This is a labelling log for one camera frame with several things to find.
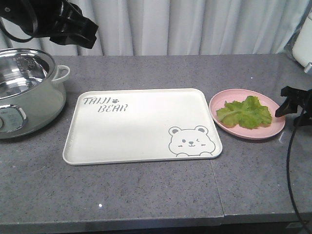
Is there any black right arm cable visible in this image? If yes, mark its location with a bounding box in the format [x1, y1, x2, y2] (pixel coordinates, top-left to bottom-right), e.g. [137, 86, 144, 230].
[286, 117, 312, 234]

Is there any white bear serving tray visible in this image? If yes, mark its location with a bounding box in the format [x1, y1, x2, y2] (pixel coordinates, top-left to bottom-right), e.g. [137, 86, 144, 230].
[63, 88, 223, 165]

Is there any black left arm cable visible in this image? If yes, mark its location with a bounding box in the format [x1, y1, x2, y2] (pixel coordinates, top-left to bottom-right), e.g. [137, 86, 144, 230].
[0, 0, 39, 42]

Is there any white rice cooker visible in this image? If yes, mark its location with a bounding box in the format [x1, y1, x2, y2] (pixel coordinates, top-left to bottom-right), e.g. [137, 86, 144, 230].
[292, 13, 312, 67]

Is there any green lettuce leaf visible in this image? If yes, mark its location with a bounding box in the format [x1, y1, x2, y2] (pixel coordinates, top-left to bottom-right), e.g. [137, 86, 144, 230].
[216, 96, 272, 129]

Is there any green electric cooking pot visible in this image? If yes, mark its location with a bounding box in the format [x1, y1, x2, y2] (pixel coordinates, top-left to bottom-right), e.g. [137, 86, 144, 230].
[0, 48, 71, 139]

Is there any pink round plate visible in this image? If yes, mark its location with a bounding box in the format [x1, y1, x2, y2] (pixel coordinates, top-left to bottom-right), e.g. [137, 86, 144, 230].
[209, 89, 285, 139]

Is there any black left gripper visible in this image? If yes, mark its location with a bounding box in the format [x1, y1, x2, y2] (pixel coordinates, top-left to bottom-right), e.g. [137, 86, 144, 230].
[34, 0, 98, 48]

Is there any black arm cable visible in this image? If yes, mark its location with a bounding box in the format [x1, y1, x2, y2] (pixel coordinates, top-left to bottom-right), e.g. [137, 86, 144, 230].
[0, 0, 39, 42]
[286, 117, 312, 234]

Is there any white pleated curtain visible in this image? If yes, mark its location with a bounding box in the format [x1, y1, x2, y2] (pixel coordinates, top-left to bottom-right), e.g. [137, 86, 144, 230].
[0, 0, 312, 56]

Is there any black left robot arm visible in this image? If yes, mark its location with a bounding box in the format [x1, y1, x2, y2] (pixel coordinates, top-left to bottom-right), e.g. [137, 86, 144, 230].
[0, 0, 98, 49]

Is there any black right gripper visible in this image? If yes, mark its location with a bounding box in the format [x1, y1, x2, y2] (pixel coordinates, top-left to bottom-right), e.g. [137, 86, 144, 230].
[274, 86, 312, 126]

